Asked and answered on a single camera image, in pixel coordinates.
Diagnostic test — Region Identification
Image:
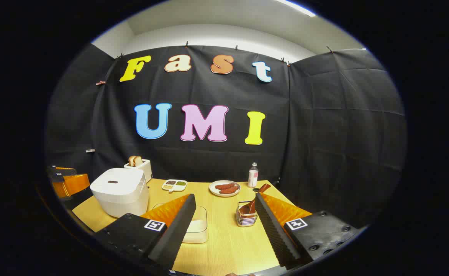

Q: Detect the black backdrop cloth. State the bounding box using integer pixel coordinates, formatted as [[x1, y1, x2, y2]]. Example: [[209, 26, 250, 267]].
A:
[[45, 43, 407, 227]]

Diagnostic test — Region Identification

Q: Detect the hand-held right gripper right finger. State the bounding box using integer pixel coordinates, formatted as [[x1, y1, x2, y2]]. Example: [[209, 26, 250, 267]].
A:
[[254, 192, 361, 269]]

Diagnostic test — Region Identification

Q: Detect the brown wooden spoon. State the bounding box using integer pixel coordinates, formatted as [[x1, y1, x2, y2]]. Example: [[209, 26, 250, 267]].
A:
[[239, 184, 271, 214]]

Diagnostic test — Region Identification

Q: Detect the white toaster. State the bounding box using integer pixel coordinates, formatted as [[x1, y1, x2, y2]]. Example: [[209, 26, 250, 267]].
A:
[[124, 159, 153, 184]]

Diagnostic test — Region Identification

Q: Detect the white divided dish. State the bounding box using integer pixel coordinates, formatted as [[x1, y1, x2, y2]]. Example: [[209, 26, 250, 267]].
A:
[[161, 179, 188, 192]]

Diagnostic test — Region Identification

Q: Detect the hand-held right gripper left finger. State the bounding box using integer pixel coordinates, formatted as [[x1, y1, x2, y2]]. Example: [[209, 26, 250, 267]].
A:
[[94, 194, 197, 271]]

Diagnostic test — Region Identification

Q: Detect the white round plate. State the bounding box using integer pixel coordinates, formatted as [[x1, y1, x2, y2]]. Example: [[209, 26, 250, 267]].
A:
[[209, 180, 241, 197]]

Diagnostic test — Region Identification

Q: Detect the clear plastic container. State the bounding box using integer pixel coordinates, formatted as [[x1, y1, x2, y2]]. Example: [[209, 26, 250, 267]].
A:
[[152, 202, 208, 244]]

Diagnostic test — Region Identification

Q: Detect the metal wire chopstick holder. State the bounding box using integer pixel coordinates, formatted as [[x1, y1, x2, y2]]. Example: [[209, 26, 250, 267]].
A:
[[235, 200, 259, 227]]

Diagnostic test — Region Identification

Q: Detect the white rice cooker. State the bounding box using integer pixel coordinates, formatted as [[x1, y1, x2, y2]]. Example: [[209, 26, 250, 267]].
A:
[[90, 168, 149, 218]]

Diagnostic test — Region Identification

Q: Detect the clear bottle with pink label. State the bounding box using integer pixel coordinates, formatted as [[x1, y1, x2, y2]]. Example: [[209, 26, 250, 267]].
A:
[[247, 162, 259, 188]]

